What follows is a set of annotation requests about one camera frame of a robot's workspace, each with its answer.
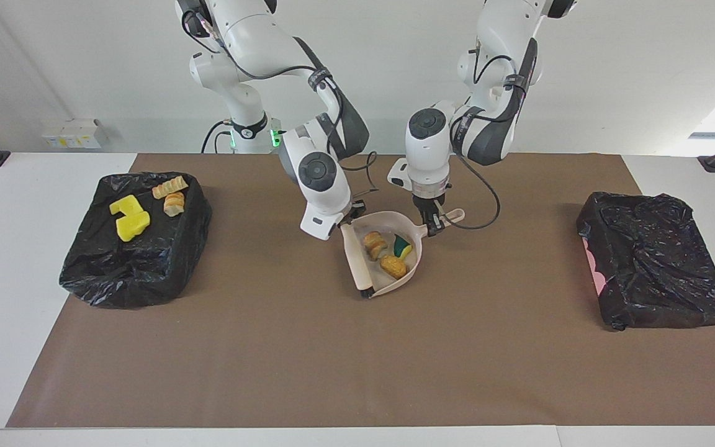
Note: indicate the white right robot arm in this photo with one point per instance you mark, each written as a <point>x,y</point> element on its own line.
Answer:
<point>320,180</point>

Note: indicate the white cardboard box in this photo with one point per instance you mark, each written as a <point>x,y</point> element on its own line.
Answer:
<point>84,131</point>

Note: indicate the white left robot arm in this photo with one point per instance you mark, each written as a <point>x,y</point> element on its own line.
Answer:
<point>429,143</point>

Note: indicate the orange beige striped sponge piece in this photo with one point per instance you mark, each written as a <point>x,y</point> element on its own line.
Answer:
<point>375,244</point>

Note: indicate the brown bread-shaped sponge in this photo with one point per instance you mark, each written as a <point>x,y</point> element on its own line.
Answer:
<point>393,266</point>

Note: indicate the brown paper table mat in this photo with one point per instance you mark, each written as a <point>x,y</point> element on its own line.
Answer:
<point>357,372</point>

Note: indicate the black bag lined pink bin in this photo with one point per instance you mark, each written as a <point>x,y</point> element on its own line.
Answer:
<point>661,267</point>

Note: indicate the beige brush black bristles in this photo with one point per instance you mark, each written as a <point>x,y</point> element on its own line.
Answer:
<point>357,261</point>

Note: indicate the small white box yellow label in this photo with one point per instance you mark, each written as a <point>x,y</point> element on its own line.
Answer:
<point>52,139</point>

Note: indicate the green and yellow sponge piece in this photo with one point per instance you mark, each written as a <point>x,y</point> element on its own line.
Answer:
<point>402,246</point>

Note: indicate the beige plastic dustpan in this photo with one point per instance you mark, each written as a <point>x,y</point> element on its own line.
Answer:
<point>388,287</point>

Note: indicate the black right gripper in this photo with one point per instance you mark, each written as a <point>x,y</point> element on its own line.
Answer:
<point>357,211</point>

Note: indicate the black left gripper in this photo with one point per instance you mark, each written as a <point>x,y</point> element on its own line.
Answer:
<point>432,203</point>

